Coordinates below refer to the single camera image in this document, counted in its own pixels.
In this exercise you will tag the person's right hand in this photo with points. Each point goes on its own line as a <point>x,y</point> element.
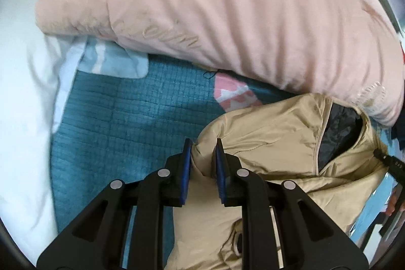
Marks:
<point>394,204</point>

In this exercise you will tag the tan button-front jacket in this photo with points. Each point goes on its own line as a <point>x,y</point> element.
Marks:
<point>272,137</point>

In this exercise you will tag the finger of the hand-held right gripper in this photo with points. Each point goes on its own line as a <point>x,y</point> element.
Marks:
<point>390,162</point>

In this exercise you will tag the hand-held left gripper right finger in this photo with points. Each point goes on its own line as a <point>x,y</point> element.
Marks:
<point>219,172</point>

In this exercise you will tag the light blue striped cloth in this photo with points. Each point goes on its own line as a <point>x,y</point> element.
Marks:
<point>117,59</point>

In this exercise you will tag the white printed duvet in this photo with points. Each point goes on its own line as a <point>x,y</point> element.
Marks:
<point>25,99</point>

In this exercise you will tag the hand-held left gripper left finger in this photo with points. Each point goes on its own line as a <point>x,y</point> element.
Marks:
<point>187,172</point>

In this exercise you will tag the pink quilt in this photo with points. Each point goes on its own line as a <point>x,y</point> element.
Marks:
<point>237,13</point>

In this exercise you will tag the teal quilted bed mat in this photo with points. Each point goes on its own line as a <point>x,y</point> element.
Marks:
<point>126,118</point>

